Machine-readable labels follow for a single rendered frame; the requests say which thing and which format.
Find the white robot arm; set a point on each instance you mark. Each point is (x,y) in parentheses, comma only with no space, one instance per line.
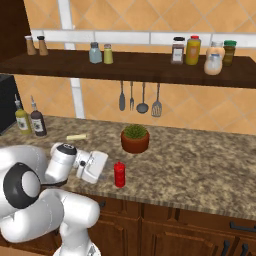
(40,213)

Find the dark sauce bottle with spout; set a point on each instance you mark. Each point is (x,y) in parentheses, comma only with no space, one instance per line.
(38,122)

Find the yellow mustard bottle red cap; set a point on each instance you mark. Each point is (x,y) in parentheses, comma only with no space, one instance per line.
(193,50)

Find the blue-grey shaker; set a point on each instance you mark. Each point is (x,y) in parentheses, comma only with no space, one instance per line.
(95,54)

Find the pale cream squeeze bottle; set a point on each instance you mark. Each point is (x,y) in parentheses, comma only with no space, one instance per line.
(214,61)

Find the dark wooden shelf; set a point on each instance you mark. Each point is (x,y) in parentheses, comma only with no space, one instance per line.
(133,68)

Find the yellow oil bottle with spout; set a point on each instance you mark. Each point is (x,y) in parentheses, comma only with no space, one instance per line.
(23,121)

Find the grey hanging slotted spatula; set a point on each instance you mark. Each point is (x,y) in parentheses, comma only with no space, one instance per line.
(156,107)

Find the dark wooden wall cabinet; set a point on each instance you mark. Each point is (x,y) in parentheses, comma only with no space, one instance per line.
(11,26)

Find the brown spice jar black cap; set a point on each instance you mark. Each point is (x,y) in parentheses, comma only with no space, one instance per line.
(178,50)

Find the grey hanging ladle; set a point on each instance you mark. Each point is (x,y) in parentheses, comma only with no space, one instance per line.
(142,106)

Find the grey hanging fork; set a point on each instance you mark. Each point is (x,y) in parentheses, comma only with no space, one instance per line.
(131,98)

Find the pale yellow butter stick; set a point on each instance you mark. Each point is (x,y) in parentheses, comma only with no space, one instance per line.
(76,136)

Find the red condiment bottle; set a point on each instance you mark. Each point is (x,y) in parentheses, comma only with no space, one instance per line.
(119,175)

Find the potted green plant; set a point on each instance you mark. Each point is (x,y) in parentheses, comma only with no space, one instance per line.
(135,140)

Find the brown wooden drawer front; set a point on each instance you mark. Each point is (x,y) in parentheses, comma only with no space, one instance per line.
(123,207)
(213,223)

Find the black appliance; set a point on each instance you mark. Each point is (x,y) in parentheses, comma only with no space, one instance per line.
(6,103)

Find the brown shaker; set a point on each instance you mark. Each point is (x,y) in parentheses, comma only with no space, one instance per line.
(30,46)
(42,46)

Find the brown wooden cupboard door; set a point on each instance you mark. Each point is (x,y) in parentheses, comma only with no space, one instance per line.
(248,246)
(116,238)
(183,240)

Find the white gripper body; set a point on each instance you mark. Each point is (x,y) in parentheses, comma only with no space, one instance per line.
(96,166)

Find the olive jar green lid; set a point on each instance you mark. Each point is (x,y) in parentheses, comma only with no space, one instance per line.
(229,53)

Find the grey hanging spoon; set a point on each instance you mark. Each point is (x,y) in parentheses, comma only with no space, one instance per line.
(122,100)

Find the yellow-green shaker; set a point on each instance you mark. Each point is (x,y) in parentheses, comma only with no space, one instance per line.
(108,55)

